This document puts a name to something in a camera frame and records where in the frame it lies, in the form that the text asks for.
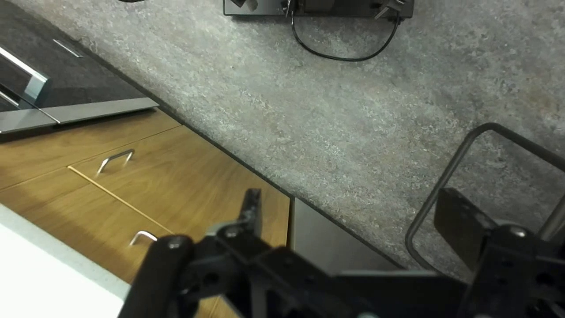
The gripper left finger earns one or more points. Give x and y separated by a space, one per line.
167 274

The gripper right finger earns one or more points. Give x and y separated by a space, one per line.
516 274

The wooden drawer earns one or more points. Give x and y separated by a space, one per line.
75 207

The black dishwasher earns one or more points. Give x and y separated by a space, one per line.
84 79

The wooden kitchen cabinet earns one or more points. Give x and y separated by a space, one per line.
185 176

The wooden cabinet door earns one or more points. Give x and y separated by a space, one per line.
185 176

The stainless steel appliance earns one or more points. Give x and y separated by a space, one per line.
326 240

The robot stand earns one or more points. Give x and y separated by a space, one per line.
265 6

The grey metal tube frame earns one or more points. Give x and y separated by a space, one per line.
446 176

